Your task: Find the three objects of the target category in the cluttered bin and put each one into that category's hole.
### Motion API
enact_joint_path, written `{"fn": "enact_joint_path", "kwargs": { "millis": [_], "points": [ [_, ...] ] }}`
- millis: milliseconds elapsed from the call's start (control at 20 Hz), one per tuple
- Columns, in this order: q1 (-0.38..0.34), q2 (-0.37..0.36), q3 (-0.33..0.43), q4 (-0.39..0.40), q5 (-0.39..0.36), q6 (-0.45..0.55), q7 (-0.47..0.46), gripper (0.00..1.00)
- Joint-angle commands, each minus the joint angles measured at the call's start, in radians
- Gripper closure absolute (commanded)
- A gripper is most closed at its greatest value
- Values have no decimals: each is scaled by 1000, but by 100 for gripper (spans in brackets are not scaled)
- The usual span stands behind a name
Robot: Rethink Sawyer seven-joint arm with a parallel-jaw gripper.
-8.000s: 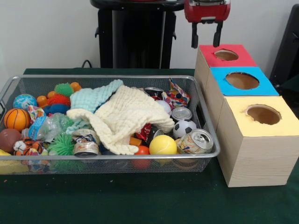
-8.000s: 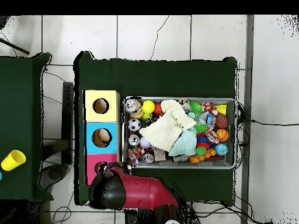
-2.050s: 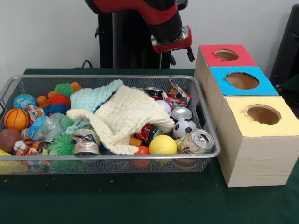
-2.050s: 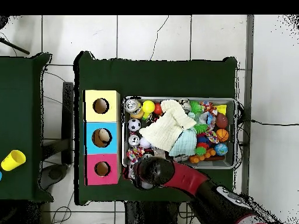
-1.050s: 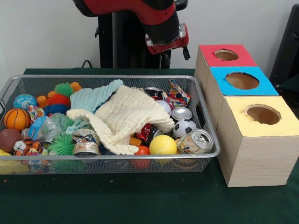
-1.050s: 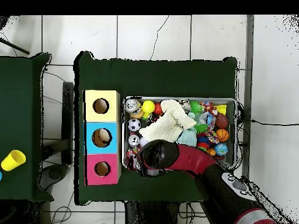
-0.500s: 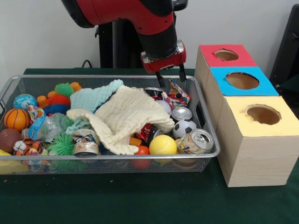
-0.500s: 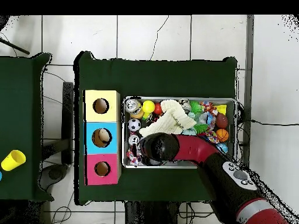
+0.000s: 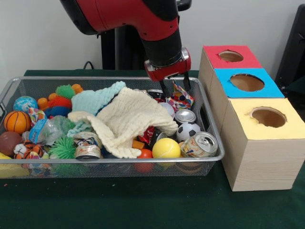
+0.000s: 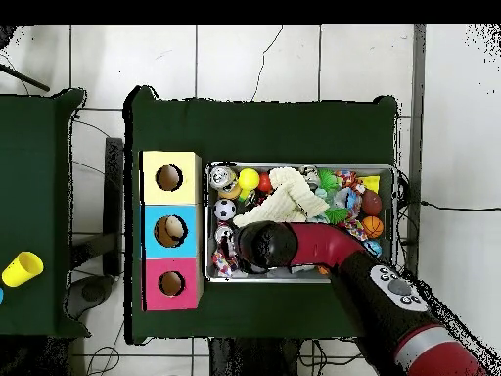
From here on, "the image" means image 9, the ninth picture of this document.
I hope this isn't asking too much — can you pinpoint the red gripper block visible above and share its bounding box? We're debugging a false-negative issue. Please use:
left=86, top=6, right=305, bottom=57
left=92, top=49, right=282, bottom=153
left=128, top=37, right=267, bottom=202
left=146, top=56, right=192, bottom=99

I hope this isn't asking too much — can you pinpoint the colourful polka-dot cloth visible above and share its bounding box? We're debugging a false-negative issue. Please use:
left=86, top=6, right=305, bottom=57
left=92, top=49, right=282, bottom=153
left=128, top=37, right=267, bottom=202
left=166, top=81, right=195, bottom=112

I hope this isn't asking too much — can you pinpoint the shallow mesh bin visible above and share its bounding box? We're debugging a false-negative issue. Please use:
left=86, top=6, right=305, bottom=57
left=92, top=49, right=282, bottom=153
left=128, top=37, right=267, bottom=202
left=0, top=76, right=225, bottom=178

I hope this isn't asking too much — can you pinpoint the wooden box with three holes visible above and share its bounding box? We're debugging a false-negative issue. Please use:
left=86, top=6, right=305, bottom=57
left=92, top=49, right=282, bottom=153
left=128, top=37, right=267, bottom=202
left=198, top=44, right=302, bottom=192

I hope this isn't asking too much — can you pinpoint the silver drink can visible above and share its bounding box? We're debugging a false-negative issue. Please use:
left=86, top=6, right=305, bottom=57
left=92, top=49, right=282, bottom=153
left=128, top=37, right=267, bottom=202
left=174, top=109, right=197, bottom=124

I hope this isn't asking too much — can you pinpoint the black and white soccer ball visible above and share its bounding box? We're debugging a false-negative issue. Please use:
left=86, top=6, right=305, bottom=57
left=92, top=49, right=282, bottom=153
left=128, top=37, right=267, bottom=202
left=176, top=122, right=201, bottom=143

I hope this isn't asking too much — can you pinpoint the cream knitted cloth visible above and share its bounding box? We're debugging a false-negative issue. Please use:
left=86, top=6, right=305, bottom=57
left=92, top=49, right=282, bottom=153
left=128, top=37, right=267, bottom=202
left=68, top=87, right=179, bottom=159

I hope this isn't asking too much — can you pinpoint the printed drink can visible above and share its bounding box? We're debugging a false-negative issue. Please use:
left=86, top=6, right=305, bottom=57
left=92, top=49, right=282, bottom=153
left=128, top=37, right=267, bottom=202
left=180, top=131, right=219, bottom=158

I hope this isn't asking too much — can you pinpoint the yellow tennis ball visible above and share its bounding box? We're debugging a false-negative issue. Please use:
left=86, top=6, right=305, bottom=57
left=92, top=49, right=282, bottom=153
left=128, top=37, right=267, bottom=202
left=152, top=137, right=181, bottom=159

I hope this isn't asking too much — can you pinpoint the small red ball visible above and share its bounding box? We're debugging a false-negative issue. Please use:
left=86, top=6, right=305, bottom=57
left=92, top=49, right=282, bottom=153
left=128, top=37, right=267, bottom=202
left=137, top=149, right=153, bottom=159

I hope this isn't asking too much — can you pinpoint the light blue knitted cloth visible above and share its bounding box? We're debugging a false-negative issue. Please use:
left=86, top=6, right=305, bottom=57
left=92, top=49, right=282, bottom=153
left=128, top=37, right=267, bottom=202
left=67, top=81, right=127, bottom=138

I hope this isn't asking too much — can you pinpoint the dark green tablecloth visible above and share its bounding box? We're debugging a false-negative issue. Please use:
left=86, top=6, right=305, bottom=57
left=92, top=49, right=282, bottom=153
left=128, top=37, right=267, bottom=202
left=285, top=76, right=305, bottom=113
left=0, top=69, right=305, bottom=229

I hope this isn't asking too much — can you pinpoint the black upright panel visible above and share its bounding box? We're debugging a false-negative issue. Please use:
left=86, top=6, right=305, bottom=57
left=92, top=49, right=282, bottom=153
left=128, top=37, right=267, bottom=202
left=274, top=3, right=305, bottom=90

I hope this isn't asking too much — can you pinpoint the blue green globe ball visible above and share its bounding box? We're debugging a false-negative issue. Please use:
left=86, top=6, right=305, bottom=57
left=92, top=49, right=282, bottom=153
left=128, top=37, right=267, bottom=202
left=13, top=95, right=39, bottom=113

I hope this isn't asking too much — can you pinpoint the orange mini basketball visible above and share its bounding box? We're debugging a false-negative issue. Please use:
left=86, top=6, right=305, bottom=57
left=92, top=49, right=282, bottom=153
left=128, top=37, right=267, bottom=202
left=3, top=110, right=32, bottom=135

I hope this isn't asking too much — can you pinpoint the brown mini football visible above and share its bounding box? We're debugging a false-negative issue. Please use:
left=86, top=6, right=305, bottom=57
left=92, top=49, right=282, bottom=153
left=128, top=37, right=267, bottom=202
left=0, top=131, right=22, bottom=157

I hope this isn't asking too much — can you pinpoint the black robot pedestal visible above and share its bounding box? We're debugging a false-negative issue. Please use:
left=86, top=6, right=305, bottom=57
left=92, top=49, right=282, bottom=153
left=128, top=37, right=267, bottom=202
left=96, top=27, right=147, bottom=70

